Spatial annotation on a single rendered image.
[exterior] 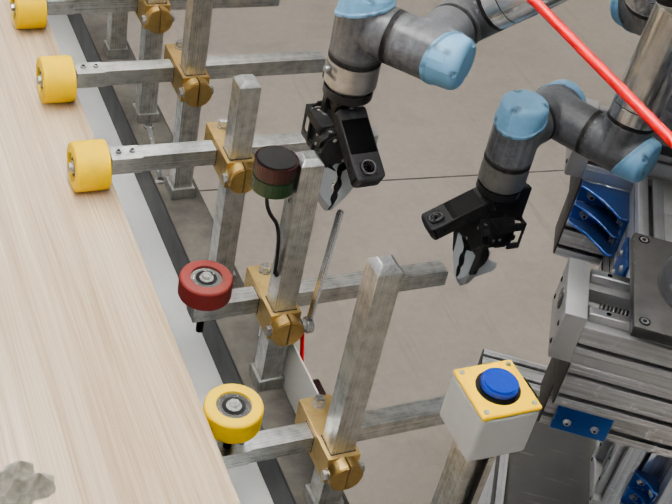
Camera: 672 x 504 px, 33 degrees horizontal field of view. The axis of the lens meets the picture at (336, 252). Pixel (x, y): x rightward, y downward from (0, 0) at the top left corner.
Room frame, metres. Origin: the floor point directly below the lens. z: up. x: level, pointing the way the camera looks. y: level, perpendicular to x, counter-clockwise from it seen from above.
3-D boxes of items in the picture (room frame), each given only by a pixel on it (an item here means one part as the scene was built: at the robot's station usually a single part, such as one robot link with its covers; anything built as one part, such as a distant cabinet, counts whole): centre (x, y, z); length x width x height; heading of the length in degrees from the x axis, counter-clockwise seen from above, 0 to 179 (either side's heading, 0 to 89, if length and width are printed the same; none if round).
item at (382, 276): (1.08, -0.06, 0.93); 0.04 x 0.04 x 0.48; 30
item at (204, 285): (1.27, 0.18, 0.85); 0.08 x 0.08 x 0.11
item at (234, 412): (1.04, 0.09, 0.85); 0.08 x 0.08 x 0.11
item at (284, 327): (1.31, 0.08, 0.85); 0.14 x 0.06 x 0.05; 30
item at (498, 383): (0.85, -0.19, 1.22); 0.04 x 0.04 x 0.02
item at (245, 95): (1.51, 0.19, 0.87); 0.04 x 0.04 x 0.48; 30
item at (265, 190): (1.27, 0.11, 1.11); 0.06 x 0.06 x 0.02
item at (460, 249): (1.52, -0.22, 0.86); 0.06 x 0.03 x 0.09; 120
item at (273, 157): (1.27, 0.10, 1.04); 0.06 x 0.06 x 0.22; 30
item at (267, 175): (1.27, 0.11, 1.14); 0.06 x 0.06 x 0.02
